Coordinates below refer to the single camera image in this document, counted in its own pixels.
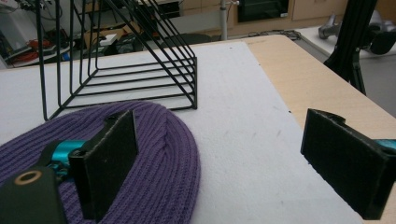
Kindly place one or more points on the black monitor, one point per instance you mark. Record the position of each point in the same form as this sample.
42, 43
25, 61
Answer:
263, 9

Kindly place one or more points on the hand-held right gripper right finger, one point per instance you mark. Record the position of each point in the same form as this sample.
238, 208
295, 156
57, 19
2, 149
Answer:
345, 165

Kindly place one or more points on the white table mat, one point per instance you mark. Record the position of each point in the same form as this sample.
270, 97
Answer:
236, 133

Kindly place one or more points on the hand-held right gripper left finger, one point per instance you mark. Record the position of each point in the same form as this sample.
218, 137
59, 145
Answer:
106, 165

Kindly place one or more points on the metal stand pole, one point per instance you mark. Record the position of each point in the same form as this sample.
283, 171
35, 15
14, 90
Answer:
223, 18

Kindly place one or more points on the grey hand-held device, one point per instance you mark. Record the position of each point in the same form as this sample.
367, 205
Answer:
330, 28

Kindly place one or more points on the cardboard box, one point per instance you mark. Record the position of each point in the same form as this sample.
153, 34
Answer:
109, 34

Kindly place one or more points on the purple knitted hat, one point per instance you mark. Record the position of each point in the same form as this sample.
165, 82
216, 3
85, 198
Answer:
162, 161

